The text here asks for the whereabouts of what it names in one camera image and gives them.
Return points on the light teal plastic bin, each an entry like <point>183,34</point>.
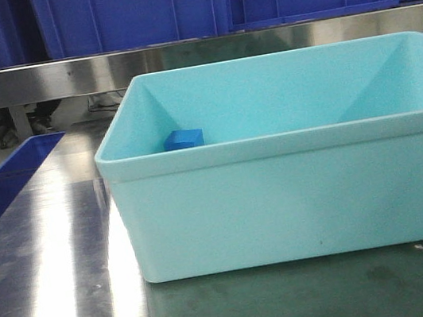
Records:
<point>307,152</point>

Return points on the blue bin far left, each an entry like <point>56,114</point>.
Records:
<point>29,155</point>

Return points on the blue crate upper middle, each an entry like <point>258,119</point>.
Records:
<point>72,28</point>

